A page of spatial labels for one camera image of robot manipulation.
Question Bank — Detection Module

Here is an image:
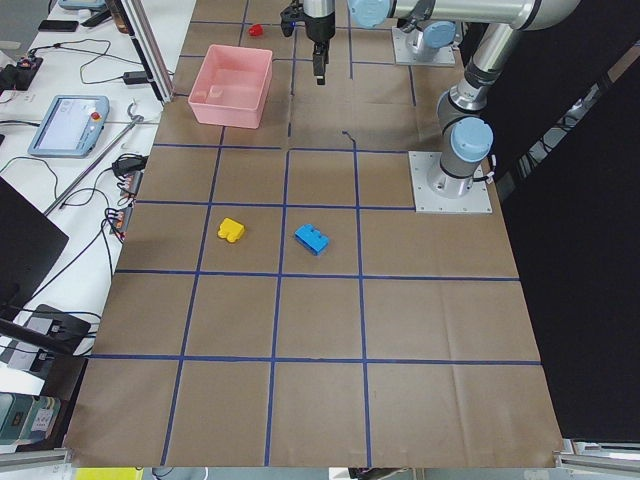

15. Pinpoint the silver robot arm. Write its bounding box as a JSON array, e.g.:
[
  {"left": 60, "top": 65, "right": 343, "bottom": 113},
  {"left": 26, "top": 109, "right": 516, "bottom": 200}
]
[
  {"left": 348, "top": 1, "right": 579, "bottom": 199},
  {"left": 400, "top": 20, "right": 456, "bottom": 57}
]

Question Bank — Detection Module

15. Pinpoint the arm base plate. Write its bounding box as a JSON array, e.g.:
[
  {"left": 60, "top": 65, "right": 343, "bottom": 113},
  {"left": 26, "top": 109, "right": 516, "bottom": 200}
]
[
  {"left": 392, "top": 21, "right": 456, "bottom": 67},
  {"left": 408, "top": 151, "right": 493, "bottom": 215}
]

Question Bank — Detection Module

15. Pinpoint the pink plastic box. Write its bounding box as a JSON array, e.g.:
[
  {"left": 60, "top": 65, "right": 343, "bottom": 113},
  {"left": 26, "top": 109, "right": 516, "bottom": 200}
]
[{"left": 188, "top": 44, "right": 273, "bottom": 129}]

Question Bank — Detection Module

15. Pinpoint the metal rod with hook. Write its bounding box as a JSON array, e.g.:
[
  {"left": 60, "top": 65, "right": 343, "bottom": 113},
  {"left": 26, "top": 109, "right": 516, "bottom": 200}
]
[{"left": 43, "top": 100, "right": 144, "bottom": 217}]

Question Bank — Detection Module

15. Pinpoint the yellow toy block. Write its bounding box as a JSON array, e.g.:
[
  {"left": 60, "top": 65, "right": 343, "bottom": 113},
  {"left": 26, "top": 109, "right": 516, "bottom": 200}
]
[{"left": 217, "top": 217, "right": 246, "bottom": 243}]

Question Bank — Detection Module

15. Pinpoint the blue teach pendant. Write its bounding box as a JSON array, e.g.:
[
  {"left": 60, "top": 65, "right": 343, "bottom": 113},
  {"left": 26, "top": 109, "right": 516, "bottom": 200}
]
[{"left": 28, "top": 95, "right": 110, "bottom": 158}]

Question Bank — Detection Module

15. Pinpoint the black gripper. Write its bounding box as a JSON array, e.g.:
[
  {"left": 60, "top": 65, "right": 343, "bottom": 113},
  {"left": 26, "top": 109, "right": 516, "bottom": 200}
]
[{"left": 302, "top": 0, "right": 335, "bottom": 85}]

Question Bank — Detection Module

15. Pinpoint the red toy block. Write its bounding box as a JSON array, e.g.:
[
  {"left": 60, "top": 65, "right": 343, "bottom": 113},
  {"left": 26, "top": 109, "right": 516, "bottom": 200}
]
[{"left": 248, "top": 24, "right": 264, "bottom": 37}]

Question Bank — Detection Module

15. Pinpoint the black power adapter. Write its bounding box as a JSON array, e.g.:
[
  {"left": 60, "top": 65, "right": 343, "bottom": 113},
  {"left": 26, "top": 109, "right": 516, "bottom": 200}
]
[{"left": 122, "top": 71, "right": 149, "bottom": 85}]

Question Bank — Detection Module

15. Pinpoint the aluminium frame post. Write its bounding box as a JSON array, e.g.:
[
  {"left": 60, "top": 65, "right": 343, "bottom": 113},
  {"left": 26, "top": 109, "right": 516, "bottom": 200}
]
[{"left": 118, "top": 0, "right": 174, "bottom": 105}]

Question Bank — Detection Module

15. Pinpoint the black monitor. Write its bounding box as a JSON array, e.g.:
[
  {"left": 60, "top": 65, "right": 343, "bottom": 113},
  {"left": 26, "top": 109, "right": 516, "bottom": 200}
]
[{"left": 0, "top": 179, "right": 69, "bottom": 320}]

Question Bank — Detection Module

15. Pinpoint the black phone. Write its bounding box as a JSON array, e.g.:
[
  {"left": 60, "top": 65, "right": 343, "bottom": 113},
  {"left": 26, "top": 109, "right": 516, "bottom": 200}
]
[{"left": 38, "top": 19, "right": 79, "bottom": 33}]

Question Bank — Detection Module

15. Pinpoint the blue toy block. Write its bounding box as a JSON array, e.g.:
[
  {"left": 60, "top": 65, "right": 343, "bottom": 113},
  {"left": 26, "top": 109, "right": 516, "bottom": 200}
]
[{"left": 294, "top": 224, "right": 330, "bottom": 256}]

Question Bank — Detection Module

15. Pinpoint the brown paper table cover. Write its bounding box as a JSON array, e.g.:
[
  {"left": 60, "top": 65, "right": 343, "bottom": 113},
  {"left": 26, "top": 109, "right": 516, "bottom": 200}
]
[{"left": 65, "top": 1, "right": 561, "bottom": 467}]

